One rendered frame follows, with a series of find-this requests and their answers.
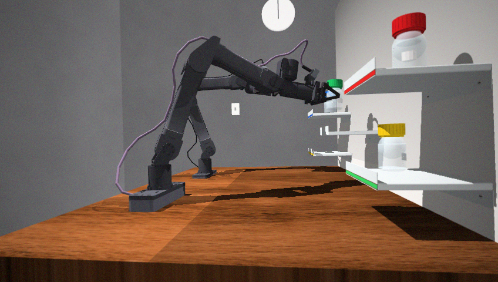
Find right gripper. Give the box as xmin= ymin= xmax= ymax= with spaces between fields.
xmin=294 ymin=70 xmax=340 ymax=106

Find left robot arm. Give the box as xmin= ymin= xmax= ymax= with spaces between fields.
xmin=189 ymin=75 xmax=255 ymax=177

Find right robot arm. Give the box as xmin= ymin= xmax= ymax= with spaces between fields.
xmin=129 ymin=36 xmax=299 ymax=200

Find clear bottle with green cap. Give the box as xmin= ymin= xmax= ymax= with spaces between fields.
xmin=327 ymin=79 xmax=343 ymax=110

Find translucent bottle with red cap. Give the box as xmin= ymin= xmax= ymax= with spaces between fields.
xmin=392 ymin=12 xmax=427 ymax=68

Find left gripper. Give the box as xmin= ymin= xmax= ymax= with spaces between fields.
xmin=250 ymin=86 xmax=279 ymax=96

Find white bottle with yellow cap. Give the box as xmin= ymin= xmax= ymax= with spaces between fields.
xmin=378 ymin=123 xmax=406 ymax=172

